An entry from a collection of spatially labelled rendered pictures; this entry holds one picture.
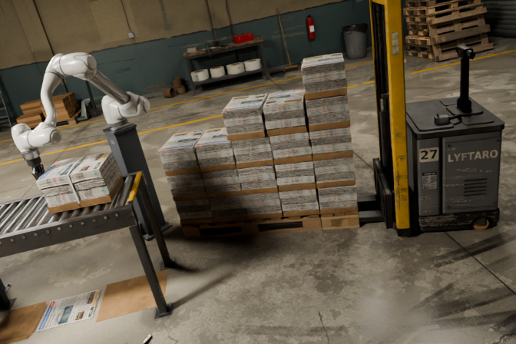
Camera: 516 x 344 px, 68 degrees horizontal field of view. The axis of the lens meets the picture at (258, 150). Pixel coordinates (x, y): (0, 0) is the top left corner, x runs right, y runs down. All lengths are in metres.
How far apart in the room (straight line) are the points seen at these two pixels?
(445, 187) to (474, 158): 0.26
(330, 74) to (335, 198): 0.95
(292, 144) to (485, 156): 1.25
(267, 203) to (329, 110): 0.88
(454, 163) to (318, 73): 1.06
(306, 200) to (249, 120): 0.76
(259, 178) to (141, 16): 7.02
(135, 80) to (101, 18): 1.49
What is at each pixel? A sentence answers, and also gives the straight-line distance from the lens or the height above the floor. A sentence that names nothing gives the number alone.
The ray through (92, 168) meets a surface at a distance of 2.42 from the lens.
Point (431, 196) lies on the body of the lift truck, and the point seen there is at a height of 0.31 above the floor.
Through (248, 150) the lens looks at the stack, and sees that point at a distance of 2.83.
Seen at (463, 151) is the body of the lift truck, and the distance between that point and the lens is 2.78.
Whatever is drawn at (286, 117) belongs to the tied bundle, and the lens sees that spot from 2.71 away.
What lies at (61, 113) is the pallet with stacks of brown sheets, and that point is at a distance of 8.98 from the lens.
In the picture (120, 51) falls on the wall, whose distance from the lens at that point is 9.56.
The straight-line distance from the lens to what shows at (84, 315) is 3.06.
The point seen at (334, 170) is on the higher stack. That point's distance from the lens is 2.85.
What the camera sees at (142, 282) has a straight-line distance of 3.10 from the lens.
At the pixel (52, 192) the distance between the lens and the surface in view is 2.55.
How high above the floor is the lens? 1.77
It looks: 22 degrees down
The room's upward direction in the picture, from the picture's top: 11 degrees counter-clockwise
